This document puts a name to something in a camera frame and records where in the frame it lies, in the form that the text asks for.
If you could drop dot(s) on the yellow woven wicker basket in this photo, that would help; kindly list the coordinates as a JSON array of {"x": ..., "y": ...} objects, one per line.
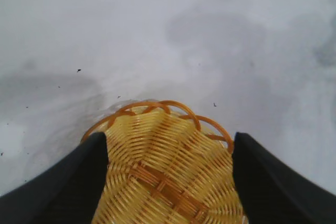
[{"x": 168, "y": 161}]

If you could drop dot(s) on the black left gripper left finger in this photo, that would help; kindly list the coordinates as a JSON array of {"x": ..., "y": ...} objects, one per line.
[{"x": 52, "y": 190}]

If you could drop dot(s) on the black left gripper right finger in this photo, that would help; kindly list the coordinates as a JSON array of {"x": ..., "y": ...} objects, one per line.
[{"x": 275, "y": 192}]

